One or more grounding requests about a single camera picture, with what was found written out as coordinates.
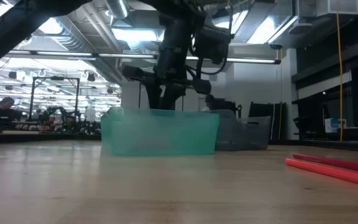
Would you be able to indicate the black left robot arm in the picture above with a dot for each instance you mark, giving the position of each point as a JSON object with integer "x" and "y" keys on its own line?
{"x": 17, "y": 28}

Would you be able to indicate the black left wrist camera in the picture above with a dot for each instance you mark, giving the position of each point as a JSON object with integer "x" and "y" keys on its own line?
{"x": 213, "y": 43}

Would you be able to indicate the grey translucent plastic bin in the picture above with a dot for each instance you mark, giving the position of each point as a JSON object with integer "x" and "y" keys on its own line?
{"x": 244, "y": 133}

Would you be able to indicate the orange pencil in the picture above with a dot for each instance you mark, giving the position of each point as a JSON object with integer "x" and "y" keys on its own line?
{"x": 337, "y": 174}

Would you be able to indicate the round silver ceiling duct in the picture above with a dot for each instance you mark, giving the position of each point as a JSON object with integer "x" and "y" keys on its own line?
{"x": 118, "y": 7}

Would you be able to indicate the person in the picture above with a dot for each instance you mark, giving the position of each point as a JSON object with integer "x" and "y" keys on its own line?
{"x": 209, "y": 101}
{"x": 3, "y": 110}

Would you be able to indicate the long ceiling light strip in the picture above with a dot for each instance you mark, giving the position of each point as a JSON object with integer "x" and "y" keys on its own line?
{"x": 126, "y": 56}

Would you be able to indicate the black upright panels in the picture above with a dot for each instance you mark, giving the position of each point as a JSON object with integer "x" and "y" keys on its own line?
{"x": 278, "y": 121}

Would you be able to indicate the red pencil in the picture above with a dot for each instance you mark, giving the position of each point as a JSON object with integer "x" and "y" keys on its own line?
{"x": 353, "y": 165}

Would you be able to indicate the white and blue box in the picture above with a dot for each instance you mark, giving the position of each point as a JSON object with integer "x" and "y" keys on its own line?
{"x": 332, "y": 125}

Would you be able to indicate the wide black gantry frame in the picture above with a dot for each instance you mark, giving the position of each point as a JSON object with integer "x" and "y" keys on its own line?
{"x": 54, "y": 78}

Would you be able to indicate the black ceiling camera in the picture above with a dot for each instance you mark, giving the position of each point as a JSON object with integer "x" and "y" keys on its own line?
{"x": 275, "y": 46}

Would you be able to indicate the teal translucent plastic bin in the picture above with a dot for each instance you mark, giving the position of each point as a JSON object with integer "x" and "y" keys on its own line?
{"x": 160, "y": 133}

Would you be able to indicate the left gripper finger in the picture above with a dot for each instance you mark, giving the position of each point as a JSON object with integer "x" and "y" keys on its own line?
{"x": 170, "y": 98}
{"x": 154, "y": 96}

